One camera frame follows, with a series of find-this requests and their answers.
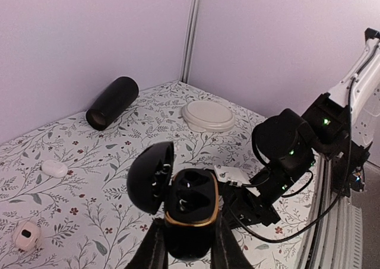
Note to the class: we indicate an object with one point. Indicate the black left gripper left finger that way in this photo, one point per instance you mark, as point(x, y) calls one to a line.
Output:
point(152, 253)

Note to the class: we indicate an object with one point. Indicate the floral patterned table mat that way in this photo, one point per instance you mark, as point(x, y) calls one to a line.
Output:
point(87, 219)

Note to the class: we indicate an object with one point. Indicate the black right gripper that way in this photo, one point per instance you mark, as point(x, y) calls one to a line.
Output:
point(288, 155)

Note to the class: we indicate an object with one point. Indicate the small white oval case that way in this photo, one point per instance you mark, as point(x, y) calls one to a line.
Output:
point(54, 168)

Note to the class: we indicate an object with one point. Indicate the right aluminium frame post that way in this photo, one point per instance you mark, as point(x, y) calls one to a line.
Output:
point(188, 49)

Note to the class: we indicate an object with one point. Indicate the aluminium front rail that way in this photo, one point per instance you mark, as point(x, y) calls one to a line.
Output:
point(337, 240)

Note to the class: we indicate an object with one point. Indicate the black round earbud case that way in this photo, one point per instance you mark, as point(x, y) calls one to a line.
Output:
point(190, 200)

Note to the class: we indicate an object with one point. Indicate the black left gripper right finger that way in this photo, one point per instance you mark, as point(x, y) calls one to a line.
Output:
point(225, 250)

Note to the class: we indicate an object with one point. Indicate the black cylindrical speaker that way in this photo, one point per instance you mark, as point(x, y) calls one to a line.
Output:
point(115, 99)

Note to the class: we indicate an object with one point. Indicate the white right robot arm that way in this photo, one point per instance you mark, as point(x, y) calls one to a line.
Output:
point(338, 126)

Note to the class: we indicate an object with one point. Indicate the white earbud charging case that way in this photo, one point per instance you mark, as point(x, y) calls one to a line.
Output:
point(27, 235)

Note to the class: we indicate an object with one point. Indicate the beige round plate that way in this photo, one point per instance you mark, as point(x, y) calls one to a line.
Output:
point(207, 116)

